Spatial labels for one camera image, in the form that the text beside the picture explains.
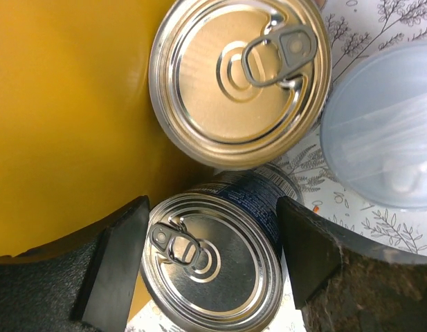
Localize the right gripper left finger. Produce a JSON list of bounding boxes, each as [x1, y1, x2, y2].
[[0, 196, 149, 331]]

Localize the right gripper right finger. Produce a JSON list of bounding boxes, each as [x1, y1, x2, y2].
[[277, 196, 427, 331]]

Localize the blue can silver pull-tab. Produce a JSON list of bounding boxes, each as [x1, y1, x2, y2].
[[140, 163, 302, 331]]

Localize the yellow wooden shelf cabinet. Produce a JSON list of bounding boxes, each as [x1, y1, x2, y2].
[[0, 0, 214, 312]]

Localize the wide yellow can clear lid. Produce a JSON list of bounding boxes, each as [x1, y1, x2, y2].
[[320, 40, 427, 210]]

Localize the rear silver pull-tab can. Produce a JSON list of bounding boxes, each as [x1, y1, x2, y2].
[[149, 1, 331, 169]]

